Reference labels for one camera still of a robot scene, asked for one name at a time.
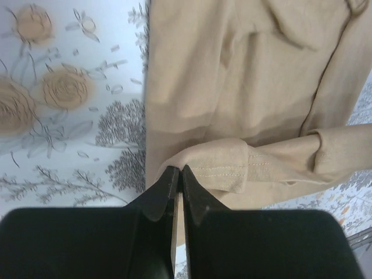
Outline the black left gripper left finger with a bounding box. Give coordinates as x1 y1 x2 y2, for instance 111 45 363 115
1 167 178 278

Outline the floral table mat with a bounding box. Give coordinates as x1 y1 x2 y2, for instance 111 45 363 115
0 0 372 279

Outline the aluminium mounting rail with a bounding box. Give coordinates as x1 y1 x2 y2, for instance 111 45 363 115
347 228 371 260

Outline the beige polo shirt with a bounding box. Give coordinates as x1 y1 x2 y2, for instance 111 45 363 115
145 1 371 209

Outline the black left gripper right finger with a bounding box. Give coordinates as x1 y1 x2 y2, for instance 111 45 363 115
182 167 363 278

